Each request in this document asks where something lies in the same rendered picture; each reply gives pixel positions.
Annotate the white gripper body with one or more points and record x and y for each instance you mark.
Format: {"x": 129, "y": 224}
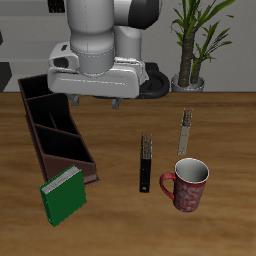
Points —
{"x": 96, "y": 81}

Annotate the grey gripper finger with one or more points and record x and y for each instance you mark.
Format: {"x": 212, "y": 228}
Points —
{"x": 74, "y": 99}
{"x": 116, "y": 103}

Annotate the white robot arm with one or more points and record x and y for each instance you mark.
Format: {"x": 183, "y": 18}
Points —
{"x": 90, "y": 30}

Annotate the dark brown desk caddy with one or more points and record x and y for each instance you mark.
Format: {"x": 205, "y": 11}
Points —
{"x": 55, "y": 131}

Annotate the green book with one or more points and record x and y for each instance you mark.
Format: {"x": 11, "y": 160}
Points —
{"x": 65, "y": 196}

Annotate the pot plant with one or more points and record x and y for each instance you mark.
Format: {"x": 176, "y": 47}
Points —
{"x": 193, "y": 50}

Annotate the red patterned mug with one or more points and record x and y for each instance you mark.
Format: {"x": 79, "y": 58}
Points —
{"x": 187, "y": 185}

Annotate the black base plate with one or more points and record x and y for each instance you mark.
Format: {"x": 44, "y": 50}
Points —
{"x": 154, "y": 83}

